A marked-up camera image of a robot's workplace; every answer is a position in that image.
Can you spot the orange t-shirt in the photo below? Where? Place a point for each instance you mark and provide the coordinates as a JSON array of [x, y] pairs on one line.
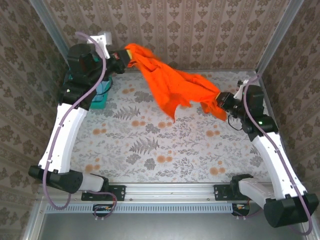
[[162, 82]]

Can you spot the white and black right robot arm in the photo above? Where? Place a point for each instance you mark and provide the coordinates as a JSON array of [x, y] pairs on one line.
[[272, 155]]

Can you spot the light blue t-shirt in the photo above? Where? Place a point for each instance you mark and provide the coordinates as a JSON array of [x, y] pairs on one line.
[[102, 91]]

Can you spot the floral table cover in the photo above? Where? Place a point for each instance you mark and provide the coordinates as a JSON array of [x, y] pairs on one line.
[[150, 140]]

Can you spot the grey metal panel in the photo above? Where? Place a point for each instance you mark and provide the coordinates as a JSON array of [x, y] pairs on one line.
[[162, 227]]

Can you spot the aluminium frame post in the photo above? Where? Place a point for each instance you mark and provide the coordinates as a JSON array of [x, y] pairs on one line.
[[50, 25], [277, 35]]

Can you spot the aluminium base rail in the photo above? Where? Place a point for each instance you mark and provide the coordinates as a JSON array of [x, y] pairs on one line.
[[170, 191]]

